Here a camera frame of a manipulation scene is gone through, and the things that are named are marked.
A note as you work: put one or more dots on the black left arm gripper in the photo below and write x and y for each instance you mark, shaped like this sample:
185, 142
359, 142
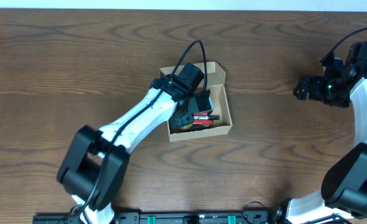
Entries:
182, 117

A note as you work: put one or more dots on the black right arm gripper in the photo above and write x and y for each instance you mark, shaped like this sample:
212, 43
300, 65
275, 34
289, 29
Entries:
308, 88

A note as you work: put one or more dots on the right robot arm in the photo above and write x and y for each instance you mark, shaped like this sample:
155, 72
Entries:
343, 194

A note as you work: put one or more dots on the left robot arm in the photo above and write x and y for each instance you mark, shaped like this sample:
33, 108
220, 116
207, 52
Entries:
95, 164

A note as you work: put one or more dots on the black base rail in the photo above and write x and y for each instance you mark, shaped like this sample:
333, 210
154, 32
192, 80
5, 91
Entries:
171, 217

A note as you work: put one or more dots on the yellow clear tape roll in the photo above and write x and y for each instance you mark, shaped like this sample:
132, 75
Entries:
186, 127

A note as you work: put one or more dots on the red black stapler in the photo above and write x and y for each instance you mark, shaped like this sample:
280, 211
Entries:
201, 124

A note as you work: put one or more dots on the black white marker pen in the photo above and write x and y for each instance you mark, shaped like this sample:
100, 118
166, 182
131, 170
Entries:
206, 117

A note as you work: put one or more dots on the brown cardboard box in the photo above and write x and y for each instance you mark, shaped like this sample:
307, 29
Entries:
216, 84

